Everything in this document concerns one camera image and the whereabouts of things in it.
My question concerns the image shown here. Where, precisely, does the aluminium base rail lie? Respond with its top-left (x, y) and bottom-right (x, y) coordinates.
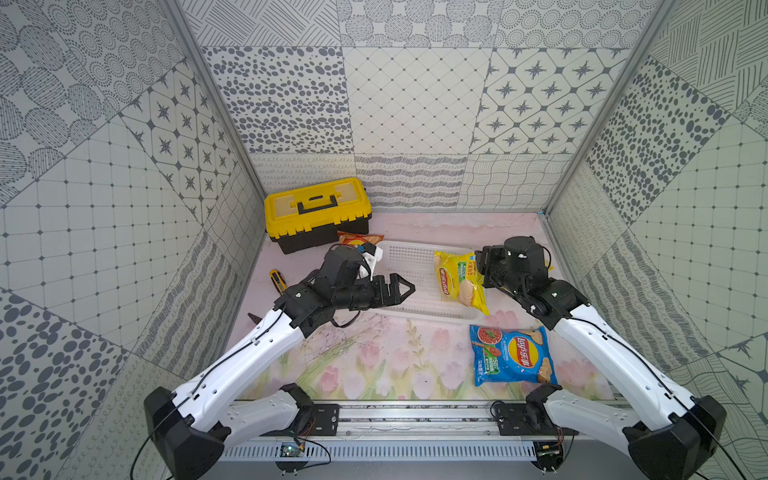
top-left (217, 402), bottom-right (595, 471)

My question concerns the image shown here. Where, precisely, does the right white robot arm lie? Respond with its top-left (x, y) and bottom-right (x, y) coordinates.
top-left (476, 236), bottom-right (727, 479)

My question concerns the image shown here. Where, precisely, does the yellow utility knife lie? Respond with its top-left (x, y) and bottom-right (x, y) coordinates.
top-left (269, 269), bottom-right (287, 295)

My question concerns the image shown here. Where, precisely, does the yellow Lay's bag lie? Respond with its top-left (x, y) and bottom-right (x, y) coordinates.
top-left (433, 251), bottom-right (489, 315)

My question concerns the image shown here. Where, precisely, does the white plastic mesh basket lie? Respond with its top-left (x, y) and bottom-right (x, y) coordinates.
top-left (368, 239), bottom-right (488, 324)

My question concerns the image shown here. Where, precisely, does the yellow black toolbox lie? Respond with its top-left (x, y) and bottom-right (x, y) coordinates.
top-left (264, 177), bottom-right (372, 254)

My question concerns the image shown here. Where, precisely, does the red Lay's chip bag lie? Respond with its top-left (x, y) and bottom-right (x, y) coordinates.
top-left (338, 232), bottom-right (384, 247)

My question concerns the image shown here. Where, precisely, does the blue Lay's chip bag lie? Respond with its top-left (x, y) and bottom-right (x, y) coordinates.
top-left (469, 325), bottom-right (558, 387)

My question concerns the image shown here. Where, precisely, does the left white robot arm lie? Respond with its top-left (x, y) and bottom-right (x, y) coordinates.
top-left (144, 243), bottom-right (416, 479)

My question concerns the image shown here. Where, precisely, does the floral pink table mat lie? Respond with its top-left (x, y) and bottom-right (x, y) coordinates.
top-left (227, 212), bottom-right (614, 401)

